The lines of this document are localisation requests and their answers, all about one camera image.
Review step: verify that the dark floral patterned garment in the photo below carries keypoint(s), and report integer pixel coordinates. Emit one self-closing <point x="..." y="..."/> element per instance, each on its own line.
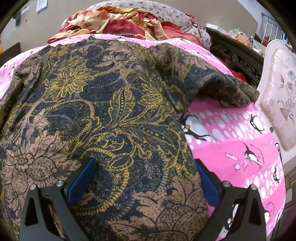
<point x="118" y="103"/>

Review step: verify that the floral grey pillow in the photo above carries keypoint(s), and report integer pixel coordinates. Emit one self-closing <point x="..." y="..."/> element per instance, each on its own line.
<point x="186" y="23"/>

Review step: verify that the metal stair railing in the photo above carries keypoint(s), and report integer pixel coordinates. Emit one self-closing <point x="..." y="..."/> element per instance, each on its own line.
<point x="272" y="30"/>

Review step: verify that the pink penguin bed sheet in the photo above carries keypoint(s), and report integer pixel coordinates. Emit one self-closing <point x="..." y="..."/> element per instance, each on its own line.
<point x="232" y="142"/>

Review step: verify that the dark carved wooden headboard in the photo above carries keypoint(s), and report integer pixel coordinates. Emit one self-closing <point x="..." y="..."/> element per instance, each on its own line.
<point x="237" y="56"/>

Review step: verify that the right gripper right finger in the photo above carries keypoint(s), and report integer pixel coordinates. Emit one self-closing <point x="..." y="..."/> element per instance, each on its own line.
<point x="237" y="210"/>

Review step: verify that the red orange crumpled blanket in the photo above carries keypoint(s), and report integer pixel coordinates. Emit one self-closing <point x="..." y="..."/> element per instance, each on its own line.
<point x="128" y="22"/>

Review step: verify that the dark wooden footboard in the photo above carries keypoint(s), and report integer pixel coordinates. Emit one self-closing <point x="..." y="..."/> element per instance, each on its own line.
<point x="10" y="53"/>

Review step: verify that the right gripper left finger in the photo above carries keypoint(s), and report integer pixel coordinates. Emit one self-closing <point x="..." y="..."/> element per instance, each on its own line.
<point x="37" y="223"/>

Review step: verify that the white upholstered floral chair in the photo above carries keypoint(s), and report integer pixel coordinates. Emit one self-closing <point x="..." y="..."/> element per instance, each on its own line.
<point x="277" y="96"/>

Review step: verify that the wall calendar paper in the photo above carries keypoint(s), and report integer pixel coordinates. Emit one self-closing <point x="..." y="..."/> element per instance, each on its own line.
<point x="41" y="5"/>

